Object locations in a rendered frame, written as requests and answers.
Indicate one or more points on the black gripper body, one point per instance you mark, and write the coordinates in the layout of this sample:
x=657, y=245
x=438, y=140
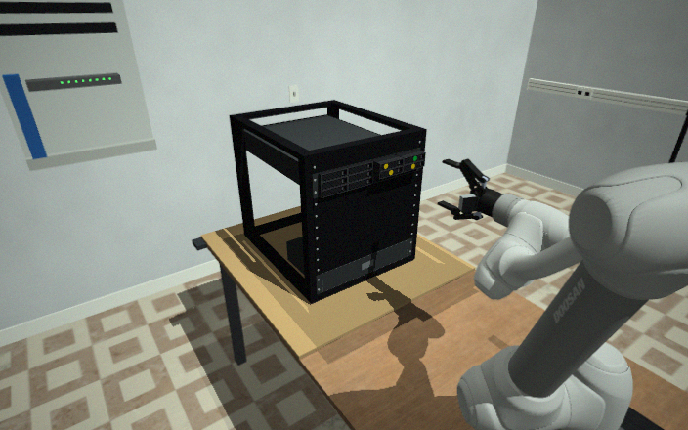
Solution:
x=488, y=199

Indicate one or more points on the black server rack frame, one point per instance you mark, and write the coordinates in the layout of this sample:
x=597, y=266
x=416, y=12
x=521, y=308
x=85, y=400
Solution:
x=346, y=237

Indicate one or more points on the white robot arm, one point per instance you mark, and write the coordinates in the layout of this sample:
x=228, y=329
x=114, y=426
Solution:
x=633, y=223

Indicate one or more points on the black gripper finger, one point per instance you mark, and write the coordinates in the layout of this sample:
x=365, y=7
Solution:
x=456, y=212
x=468, y=169

